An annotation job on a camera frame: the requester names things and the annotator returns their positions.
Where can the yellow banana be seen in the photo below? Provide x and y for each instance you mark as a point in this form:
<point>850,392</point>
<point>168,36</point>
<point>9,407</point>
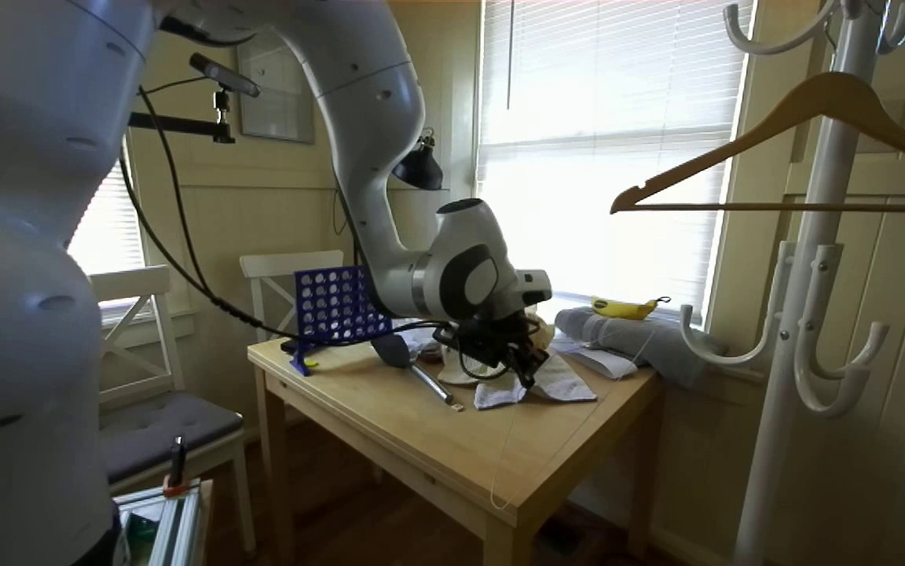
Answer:
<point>625,308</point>

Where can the white flat cloth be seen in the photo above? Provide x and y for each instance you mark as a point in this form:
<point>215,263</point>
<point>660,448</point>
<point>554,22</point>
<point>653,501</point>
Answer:
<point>606,362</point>

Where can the black camera on mount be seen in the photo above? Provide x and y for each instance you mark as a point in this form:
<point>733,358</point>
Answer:
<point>220,76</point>

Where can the white window blinds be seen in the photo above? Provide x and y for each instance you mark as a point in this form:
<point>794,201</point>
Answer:
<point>597,160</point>

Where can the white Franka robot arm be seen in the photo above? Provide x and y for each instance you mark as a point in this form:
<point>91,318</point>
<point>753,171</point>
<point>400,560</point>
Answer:
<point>13,263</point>

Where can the light wooden table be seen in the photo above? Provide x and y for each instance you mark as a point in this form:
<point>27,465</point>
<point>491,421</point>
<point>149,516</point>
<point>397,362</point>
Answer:
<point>473,443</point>

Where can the grey wall panel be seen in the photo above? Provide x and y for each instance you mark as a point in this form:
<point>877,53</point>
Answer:
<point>276,106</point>

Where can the black lamp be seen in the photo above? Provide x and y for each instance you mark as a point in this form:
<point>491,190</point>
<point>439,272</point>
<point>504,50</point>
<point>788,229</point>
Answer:
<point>419,167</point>

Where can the black orange screwdriver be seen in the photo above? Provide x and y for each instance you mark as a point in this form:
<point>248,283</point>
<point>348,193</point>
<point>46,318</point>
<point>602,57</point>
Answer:
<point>178,467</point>

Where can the white wrinkled cloth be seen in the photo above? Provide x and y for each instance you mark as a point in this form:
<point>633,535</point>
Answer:
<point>419,342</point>

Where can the white chair with cushion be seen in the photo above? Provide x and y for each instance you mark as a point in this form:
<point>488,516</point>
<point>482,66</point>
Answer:
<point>157,429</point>

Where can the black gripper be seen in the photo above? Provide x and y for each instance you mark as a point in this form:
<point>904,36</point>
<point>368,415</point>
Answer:
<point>493,336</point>

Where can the white wooden chair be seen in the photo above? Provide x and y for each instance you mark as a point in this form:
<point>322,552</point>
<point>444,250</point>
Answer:
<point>283,263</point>

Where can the white crumpled cloth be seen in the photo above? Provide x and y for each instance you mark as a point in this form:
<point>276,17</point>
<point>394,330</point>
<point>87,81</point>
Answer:
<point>568,382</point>

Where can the blue grid game board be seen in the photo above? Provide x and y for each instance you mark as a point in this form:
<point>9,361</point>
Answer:
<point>338,302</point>

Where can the wooden clothes hanger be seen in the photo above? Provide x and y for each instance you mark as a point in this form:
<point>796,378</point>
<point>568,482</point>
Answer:
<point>834,95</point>

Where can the white coat rack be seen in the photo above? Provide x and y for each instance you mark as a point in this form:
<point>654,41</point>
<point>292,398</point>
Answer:
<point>819,210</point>

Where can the grey folded towel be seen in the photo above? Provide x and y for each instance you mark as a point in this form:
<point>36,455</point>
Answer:
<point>643,342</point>

